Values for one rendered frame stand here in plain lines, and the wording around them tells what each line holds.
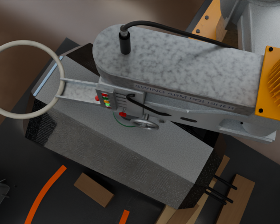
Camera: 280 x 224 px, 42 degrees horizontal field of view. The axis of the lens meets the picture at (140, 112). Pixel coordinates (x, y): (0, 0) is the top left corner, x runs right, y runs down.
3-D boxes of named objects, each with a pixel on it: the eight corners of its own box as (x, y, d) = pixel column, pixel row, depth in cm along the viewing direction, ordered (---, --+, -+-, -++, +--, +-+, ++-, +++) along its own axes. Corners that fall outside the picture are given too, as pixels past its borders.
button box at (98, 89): (118, 106, 182) (114, 87, 155) (116, 110, 181) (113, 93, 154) (102, 102, 183) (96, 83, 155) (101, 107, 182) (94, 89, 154)
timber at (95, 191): (75, 186, 291) (73, 185, 279) (85, 173, 293) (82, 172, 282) (106, 207, 287) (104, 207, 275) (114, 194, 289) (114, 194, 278)
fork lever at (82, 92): (175, 91, 201) (174, 88, 196) (168, 124, 196) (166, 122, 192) (65, 75, 221) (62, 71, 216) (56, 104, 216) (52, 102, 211)
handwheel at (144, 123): (162, 115, 192) (163, 108, 177) (157, 134, 189) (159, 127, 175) (134, 109, 193) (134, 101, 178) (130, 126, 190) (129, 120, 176)
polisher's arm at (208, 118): (268, 113, 199) (308, 83, 152) (262, 153, 193) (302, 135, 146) (138, 82, 203) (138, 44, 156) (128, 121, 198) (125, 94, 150)
